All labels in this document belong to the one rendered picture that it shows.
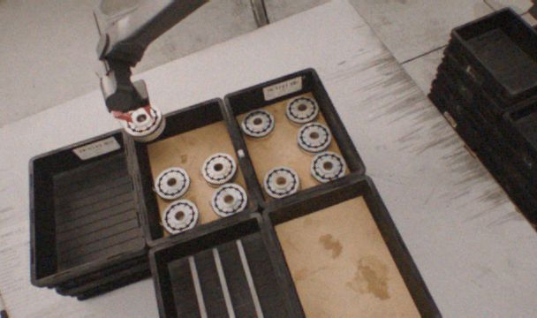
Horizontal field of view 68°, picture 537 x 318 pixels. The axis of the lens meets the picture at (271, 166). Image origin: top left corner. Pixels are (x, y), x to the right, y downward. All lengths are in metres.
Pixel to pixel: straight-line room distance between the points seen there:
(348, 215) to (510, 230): 0.50
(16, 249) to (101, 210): 0.37
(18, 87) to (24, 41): 0.43
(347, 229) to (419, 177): 0.35
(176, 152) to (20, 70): 2.10
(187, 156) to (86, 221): 0.35
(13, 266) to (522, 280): 1.52
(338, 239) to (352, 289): 0.13
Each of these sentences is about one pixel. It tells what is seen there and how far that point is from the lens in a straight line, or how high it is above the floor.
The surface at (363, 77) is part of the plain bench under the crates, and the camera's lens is 1.56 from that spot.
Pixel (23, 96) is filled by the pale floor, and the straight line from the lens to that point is 3.07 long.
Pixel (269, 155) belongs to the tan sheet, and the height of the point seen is 0.83.
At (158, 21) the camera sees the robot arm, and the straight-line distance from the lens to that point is 0.77.
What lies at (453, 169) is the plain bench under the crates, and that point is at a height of 0.70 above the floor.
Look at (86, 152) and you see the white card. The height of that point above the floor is 0.89.
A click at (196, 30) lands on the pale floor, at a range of 2.90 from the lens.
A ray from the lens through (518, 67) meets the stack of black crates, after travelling 2.04.
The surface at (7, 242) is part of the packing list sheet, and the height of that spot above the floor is 0.70.
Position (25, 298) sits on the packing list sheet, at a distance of 1.47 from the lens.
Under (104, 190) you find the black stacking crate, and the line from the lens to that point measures 1.31.
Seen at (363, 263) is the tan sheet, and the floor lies 0.83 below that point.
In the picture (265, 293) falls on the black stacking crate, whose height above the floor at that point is 0.83.
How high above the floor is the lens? 1.87
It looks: 61 degrees down
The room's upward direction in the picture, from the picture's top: 12 degrees counter-clockwise
